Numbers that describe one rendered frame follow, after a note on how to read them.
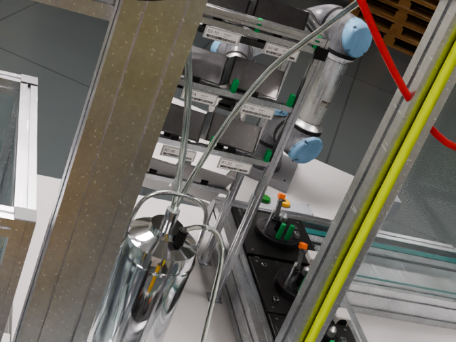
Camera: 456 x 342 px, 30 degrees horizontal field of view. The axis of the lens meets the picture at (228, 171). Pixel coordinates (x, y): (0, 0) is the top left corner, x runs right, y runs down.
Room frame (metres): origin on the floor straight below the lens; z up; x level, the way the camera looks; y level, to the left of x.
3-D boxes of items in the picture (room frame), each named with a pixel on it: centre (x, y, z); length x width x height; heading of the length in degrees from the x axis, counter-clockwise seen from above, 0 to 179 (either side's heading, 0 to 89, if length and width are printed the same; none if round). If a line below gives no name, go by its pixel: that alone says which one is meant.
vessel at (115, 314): (1.27, 0.06, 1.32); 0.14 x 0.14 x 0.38
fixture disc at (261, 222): (2.24, -0.21, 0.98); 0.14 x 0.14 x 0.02
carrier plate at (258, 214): (2.24, -0.21, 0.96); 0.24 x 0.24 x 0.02; 21
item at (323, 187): (2.81, -0.10, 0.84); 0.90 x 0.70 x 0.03; 86
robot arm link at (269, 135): (2.87, -0.11, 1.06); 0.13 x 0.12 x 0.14; 42
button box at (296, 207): (2.47, -0.21, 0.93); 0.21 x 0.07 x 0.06; 111
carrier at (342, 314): (2.00, -0.30, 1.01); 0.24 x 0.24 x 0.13; 21
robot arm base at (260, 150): (2.87, -0.10, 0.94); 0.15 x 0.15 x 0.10
